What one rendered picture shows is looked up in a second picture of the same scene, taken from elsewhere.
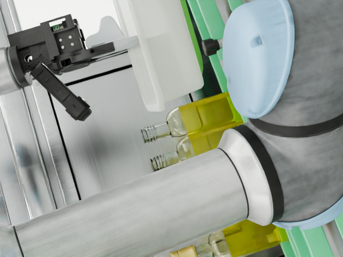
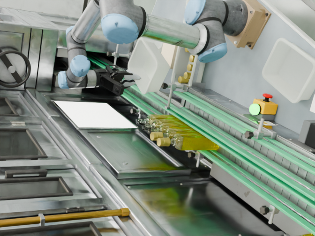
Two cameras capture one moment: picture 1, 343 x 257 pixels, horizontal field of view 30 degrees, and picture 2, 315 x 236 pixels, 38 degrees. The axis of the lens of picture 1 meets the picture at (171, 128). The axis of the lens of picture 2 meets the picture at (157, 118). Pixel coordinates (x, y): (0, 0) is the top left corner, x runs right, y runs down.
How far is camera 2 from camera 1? 1.64 m
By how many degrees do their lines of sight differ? 56
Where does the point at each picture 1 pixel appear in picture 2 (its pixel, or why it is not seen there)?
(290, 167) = (209, 26)
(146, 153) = (133, 148)
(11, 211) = (72, 156)
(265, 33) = not seen: outside the picture
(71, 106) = (117, 84)
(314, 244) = (216, 114)
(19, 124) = (74, 136)
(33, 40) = (102, 70)
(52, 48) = (110, 70)
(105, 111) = (112, 138)
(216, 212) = (191, 28)
